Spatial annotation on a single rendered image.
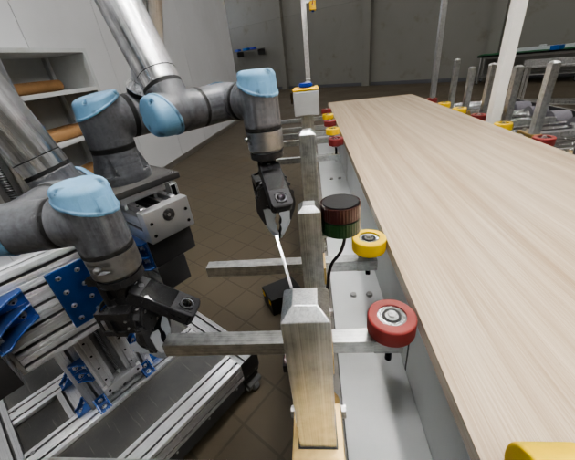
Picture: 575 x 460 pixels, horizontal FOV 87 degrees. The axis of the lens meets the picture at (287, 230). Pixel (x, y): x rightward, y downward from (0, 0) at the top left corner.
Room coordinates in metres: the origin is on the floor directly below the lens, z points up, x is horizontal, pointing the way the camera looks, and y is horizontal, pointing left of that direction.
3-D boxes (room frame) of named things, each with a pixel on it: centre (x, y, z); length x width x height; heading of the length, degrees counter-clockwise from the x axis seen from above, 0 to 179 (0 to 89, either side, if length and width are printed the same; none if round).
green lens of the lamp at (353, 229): (0.41, -0.08, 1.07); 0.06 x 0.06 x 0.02
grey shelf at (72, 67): (2.75, 1.87, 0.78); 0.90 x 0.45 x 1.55; 168
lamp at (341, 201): (0.41, -0.08, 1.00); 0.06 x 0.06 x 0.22; 83
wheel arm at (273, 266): (0.63, 0.00, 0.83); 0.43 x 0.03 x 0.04; 83
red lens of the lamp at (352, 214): (0.41, -0.08, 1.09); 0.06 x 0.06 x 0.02
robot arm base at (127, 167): (0.88, 0.46, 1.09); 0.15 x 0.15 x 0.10
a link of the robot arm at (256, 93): (0.65, 0.03, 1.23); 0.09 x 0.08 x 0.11; 46
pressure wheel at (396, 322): (0.36, -0.16, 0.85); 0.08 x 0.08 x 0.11
